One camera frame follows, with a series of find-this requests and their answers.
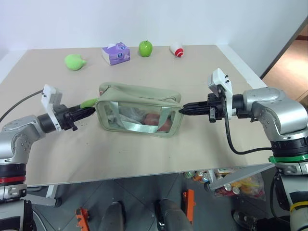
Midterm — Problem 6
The reddish round item in pouch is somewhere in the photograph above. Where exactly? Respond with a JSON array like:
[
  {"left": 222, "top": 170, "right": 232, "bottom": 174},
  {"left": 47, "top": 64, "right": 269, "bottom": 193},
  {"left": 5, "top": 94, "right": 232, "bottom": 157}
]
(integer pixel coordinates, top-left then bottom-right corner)
[
  {"left": 141, "top": 112, "right": 161, "bottom": 126},
  {"left": 157, "top": 118, "right": 173, "bottom": 133}
]

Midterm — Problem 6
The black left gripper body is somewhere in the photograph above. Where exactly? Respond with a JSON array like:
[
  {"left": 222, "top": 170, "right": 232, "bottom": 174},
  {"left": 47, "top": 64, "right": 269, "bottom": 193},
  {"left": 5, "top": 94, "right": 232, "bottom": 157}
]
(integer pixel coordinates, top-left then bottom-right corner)
[{"left": 55, "top": 104, "right": 79, "bottom": 132}]

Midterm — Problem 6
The orange clamp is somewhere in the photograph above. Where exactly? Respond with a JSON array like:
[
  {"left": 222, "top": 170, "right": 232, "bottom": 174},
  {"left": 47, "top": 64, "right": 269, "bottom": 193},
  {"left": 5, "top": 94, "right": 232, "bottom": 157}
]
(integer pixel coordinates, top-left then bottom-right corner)
[
  {"left": 182, "top": 189, "right": 196, "bottom": 227},
  {"left": 75, "top": 207, "right": 91, "bottom": 228}
]

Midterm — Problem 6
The green apple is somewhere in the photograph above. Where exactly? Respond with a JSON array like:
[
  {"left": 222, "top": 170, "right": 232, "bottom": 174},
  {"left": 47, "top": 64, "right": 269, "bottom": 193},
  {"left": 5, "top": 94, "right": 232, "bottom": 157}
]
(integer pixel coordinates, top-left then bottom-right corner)
[{"left": 138, "top": 39, "right": 154, "bottom": 58}]

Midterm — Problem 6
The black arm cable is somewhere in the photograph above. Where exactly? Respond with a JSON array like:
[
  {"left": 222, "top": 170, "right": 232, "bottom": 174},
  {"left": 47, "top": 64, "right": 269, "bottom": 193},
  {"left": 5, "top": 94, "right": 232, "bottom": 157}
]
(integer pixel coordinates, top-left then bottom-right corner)
[
  {"left": 223, "top": 114, "right": 274, "bottom": 155},
  {"left": 0, "top": 90, "right": 45, "bottom": 122}
]

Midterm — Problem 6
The green plush keychain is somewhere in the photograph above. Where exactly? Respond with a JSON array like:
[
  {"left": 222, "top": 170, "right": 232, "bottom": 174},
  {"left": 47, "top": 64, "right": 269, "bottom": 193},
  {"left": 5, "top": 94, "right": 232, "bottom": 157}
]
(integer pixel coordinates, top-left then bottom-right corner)
[{"left": 80, "top": 97, "right": 99, "bottom": 109}]

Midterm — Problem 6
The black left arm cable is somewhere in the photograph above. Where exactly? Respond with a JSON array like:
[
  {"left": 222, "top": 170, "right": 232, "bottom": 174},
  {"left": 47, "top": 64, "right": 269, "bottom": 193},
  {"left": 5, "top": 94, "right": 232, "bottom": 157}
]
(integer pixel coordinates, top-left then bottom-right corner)
[{"left": 0, "top": 90, "right": 45, "bottom": 122}]

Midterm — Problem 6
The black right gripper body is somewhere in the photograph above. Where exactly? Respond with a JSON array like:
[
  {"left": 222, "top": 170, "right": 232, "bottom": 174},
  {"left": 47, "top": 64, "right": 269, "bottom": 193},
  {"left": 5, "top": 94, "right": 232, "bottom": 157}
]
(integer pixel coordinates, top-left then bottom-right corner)
[{"left": 206, "top": 92, "right": 227, "bottom": 124}]

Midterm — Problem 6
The green plush toy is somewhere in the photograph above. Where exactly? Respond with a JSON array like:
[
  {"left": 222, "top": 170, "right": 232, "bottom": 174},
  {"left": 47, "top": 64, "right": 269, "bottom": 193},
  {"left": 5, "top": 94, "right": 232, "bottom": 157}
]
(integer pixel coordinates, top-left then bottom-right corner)
[{"left": 64, "top": 53, "right": 88, "bottom": 72}]

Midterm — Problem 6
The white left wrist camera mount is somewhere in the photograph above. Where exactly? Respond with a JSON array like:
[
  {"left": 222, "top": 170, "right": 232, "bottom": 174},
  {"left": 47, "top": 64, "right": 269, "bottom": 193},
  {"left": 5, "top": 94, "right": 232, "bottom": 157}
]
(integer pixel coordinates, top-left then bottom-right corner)
[{"left": 40, "top": 84, "right": 64, "bottom": 132}]

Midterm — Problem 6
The purple tissue box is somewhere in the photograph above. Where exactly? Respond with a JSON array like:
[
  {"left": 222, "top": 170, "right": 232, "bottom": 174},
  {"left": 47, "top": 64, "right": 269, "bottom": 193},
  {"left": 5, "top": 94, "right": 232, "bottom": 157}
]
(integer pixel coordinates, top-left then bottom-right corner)
[{"left": 101, "top": 42, "right": 131, "bottom": 66}]

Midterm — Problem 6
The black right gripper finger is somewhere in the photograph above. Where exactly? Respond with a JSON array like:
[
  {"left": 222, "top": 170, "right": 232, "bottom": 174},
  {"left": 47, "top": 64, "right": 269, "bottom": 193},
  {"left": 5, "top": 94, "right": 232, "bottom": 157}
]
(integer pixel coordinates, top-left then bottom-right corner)
[
  {"left": 182, "top": 101, "right": 209, "bottom": 110},
  {"left": 178, "top": 107, "right": 210, "bottom": 117}
]

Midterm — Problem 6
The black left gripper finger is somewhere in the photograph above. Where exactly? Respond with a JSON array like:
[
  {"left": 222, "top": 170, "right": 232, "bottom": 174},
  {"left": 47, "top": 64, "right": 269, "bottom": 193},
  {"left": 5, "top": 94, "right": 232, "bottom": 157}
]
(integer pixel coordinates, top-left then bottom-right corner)
[
  {"left": 72, "top": 109, "right": 96, "bottom": 120},
  {"left": 71, "top": 105, "right": 95, "bottom": 115}
]

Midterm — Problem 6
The grey table bracket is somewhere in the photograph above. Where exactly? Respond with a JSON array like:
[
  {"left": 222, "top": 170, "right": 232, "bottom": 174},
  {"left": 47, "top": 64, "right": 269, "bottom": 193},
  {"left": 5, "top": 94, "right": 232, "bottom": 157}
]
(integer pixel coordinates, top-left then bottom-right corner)
[{"left": 207, "top": 164, "right": 275, "bottom": 191}]

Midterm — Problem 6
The dark rounded shape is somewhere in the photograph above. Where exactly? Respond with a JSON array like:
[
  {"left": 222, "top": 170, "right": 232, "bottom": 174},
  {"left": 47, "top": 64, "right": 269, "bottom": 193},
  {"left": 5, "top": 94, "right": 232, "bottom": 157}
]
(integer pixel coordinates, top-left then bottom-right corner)
[
  {"left": 98, "top": 201, "right": 127, "bottom": 231},
  {"left": 154, "top": 198, "right": 193, "bottom": 231}
]

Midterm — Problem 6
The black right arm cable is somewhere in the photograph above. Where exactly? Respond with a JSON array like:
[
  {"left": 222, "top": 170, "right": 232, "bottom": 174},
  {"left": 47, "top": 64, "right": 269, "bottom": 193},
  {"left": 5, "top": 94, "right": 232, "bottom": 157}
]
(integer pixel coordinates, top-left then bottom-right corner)
[{"left": 223, "top": 114, "right": 274, "bottom": 155}]

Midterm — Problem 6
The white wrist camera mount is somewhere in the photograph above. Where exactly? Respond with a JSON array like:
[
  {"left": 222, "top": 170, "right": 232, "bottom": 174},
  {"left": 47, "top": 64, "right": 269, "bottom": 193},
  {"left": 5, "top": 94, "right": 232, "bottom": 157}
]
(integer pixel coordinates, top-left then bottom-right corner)
[
  {"left": 207, "top": 68, "right": 238, "bottom": 120},
  {"left": 40, "top": 84, "right": 64, "bottom": 132}
]

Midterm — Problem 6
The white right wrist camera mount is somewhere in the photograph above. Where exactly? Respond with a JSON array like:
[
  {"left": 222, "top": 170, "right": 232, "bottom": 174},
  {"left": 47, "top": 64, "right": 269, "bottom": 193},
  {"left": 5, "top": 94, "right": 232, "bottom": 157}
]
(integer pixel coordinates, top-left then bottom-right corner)
[{"left": 207, "top": 68, "right": 238, "bottom": 120}]

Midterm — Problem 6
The plastic bag of snacks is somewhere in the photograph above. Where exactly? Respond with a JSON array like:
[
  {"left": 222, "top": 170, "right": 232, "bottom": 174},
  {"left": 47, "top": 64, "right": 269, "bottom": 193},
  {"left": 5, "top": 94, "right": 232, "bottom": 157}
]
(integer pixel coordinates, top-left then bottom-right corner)
[{"left": 215, "top": 171, "right": 267, "bottom": 202}]

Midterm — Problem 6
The white table leg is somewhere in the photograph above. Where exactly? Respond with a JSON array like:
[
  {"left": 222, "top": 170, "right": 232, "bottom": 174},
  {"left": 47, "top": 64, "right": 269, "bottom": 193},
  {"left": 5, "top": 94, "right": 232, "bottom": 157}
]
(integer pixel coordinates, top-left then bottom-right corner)
[{"left": 45, "top": 184, "right": 62, "bottom": 208}]

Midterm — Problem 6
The green pouch with clear window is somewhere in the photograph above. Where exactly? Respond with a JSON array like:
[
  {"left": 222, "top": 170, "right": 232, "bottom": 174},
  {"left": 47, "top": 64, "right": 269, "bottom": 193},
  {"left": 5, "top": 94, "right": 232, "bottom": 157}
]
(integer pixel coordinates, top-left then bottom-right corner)
[{"left": 95, "top": 82, "right": 184, "bottom": 140}]

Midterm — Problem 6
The white cloth in pouch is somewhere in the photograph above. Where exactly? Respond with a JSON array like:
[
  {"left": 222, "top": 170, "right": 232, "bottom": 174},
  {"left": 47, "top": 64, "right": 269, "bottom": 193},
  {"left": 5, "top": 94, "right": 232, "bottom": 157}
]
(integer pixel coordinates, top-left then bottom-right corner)
[{"left": 105, "top": 105, "right": 143, "bottom": 126}]

